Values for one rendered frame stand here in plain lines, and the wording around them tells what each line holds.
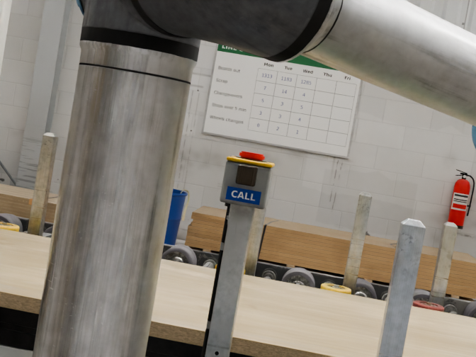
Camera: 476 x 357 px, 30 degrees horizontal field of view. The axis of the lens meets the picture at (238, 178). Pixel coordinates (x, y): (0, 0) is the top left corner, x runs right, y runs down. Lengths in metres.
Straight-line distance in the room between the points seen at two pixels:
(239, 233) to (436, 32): 0.59
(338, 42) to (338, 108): 7.73
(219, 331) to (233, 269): 0.10
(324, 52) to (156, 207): 0.22
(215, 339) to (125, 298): 0.55
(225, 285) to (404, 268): 0.27
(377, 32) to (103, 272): 0.33
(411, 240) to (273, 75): 7.25
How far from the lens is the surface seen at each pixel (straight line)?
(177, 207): 7.03
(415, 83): 0.87
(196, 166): 8.64
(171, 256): 2.90
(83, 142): 0.84
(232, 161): 1.34
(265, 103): 8.56
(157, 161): 0.84
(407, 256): 1.36
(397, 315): 1.38
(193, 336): 1.61
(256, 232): 2.46
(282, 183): 8.56
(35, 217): 2.58
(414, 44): 0.85
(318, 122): 8.53
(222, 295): 1.38
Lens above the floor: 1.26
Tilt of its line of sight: 3 degrees down
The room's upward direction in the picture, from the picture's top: 10 degrees clockwise
